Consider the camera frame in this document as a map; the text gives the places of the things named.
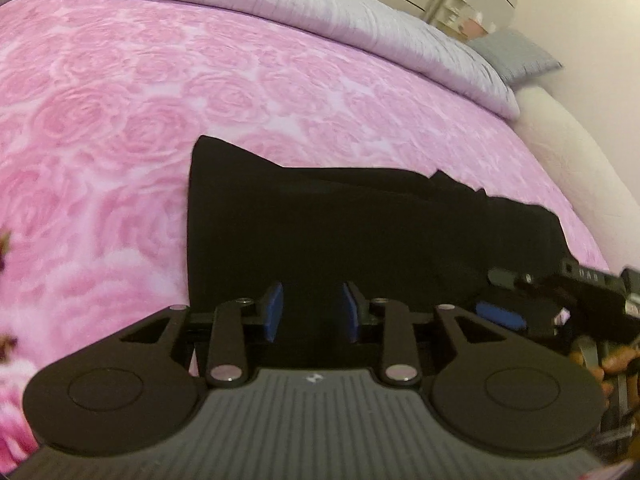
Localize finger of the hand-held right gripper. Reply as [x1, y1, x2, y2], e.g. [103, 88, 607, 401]
[474, 299, 556, 337]
[487, 266, 534, 289]

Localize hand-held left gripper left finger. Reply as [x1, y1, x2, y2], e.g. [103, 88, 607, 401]
[119, 280, 286, 389]

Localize pink floral blanket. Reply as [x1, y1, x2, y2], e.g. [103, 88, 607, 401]
[0, 0, 612, 467]

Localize white pillow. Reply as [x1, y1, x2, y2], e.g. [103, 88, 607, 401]
[514, 84, 640, 273]

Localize black pants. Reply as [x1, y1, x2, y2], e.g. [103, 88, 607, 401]
[186, 135, 582, 377]

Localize light blue cushion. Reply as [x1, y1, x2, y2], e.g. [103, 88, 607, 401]
[469, 27, 564, 87]

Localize grey quilted bedspread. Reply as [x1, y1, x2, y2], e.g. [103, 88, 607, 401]
[0, 0, 521, 121]

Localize white wall shelf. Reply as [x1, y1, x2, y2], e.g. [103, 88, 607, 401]
[439, 0, 487, 41]

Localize person's right hand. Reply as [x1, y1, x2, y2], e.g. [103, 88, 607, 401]
[569, 348, 640, 397]

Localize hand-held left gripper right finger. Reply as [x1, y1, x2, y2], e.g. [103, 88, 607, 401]
[340, 280, 501, 387]

